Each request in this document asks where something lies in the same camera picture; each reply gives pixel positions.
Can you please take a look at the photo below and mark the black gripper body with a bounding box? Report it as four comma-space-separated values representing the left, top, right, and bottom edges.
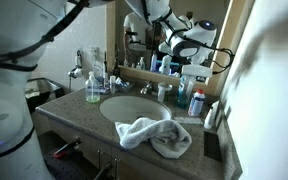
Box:
195, 75, 208, 84

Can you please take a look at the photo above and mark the black bottle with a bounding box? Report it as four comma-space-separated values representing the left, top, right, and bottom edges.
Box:
112, 59, 122, 78

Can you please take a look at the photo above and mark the small bottle white cap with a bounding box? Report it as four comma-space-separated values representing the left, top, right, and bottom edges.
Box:
109, 75, 117, 94

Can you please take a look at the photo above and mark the blue red shaving cream can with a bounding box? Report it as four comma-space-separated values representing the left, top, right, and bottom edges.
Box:
187, 88, 207, 118

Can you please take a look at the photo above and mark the white mug green print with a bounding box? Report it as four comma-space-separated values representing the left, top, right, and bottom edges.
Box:
156, 82, 174, 103

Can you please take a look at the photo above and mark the small white lotion tube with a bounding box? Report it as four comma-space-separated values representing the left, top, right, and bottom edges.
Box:
203, 100, 220, 130

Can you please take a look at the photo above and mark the clear blister pill pack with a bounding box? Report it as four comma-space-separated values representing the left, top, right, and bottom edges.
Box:
173, 116, 204, 126

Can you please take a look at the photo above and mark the chrome faucet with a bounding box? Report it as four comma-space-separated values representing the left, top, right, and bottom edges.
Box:
139, 79, 154, 96

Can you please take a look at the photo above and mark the white terry towel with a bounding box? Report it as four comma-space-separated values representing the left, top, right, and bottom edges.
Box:
114, 116, 193, 160

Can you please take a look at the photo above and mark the white sink basin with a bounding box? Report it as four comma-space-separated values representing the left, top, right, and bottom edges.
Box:
99, 95, 173, 126

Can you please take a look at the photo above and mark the white blue toothpaste tube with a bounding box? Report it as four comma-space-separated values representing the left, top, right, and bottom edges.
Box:
115, 77, 128, 88

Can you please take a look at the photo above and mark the clear soap pump dispenser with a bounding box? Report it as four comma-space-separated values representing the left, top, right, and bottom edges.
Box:
84, 70, 101, 104

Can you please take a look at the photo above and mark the wooden vanity cabinet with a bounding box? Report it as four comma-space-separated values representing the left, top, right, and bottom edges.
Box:
33, 109, 192, 180

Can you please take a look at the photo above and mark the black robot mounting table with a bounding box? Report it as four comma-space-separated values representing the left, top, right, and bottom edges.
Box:
38, 131, 118, 180

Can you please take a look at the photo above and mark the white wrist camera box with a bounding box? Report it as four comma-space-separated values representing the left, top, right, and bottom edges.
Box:
181, 64, 214, 78

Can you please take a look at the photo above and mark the wood framed wall mirror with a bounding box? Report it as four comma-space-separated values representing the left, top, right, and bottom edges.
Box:
105, 0, 256, 97

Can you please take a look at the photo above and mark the grey wall outlet plate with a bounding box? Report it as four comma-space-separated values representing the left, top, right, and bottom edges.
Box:
222, 99, 233, 122

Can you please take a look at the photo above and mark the black robot wrist cable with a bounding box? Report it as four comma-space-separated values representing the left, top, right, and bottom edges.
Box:
140, 0, 236, 75

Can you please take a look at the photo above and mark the white cylindrical toothbrush handle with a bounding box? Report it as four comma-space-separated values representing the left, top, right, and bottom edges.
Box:
101, 59, 110, 88

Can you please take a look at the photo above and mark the metal cabinet handle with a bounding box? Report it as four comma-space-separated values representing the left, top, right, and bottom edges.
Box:
97, 149, 104, 166
113, 158, 120, 180

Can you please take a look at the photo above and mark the white wall outlet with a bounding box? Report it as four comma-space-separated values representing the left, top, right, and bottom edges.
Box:
74, 49, 84, 69

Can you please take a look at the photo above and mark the white charger cable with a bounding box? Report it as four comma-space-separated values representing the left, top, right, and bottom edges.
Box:
67, 64, 85, 93

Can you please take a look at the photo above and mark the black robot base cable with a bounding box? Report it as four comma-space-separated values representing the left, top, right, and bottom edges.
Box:
0, 0, 89, 73

